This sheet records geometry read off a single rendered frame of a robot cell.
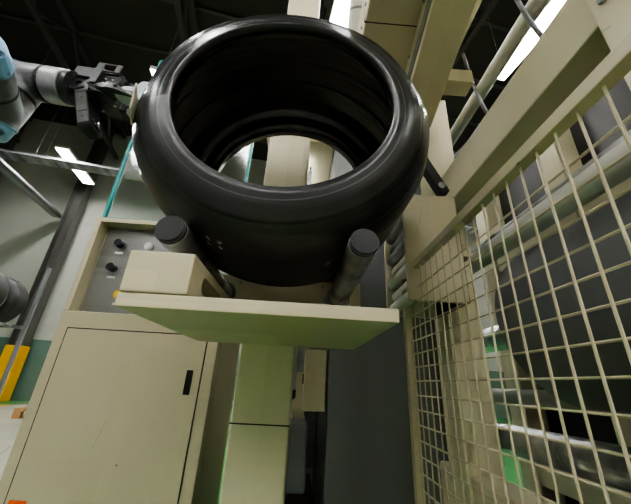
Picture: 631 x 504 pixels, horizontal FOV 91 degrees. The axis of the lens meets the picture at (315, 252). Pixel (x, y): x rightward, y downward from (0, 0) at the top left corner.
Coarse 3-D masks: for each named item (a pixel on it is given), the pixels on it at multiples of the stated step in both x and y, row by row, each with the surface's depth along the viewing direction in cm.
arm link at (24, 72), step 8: (16, 64) 64; (24, 64) 64; (32, 64) 65; (16, 72) 63; (24, 72) 64; (32, 72) 64; (16, 80) 63; (24, 80) 64; (32, 80) 64; (24, 88) 64; (32, 88) 64; (32, 96) 65; (40, 96) 66
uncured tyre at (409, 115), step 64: (192, 64) 57; (256, 64) 75; (320, 64) 75; (384, 64) 58; (192, 128) 75; (256, 128) 85; (320, 128) 86; (384, 128) 76; (192, 192) 46; (256, 192) 46; (320, 192) 46; (384, 192) 49; (256, 256) 49; (320, 256) 51
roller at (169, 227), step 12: (168, 216) 44; (156, 228) 44; (168, 228) 44; (180, 228) 44; (168, 240) 43; (180, 240) 44; (192, 240) 47; (180, 252) 46; (192, 252) 48; (204, 252) 53; (204, 264) 54; (216, 276) 61; (228, 288) 71
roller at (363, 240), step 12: (360, 240) 45; (372, 240) 45; (348, 252) 46; (360, 252) 44; (372, 252) 44; (348, 264) 49; (360, 264) 47; (336, 276) 59; (348, 276) 53; (360, 276) 53; (336, 288) 62; (348, 288) 59; (336, 300) 68
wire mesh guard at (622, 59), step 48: (624, 48) 27; (576, 96) 31; (528, 144) 38; (480, 192) 48; (576, 192) 32; (624, 192) 27; (624, 240) 26; (576, 288) 31; (432, 336) 64; (480, 336) 47; (624, 336) 26; (576, 384) 30; (432, 480) 59; (480, 480) 44; (576, 480) 29
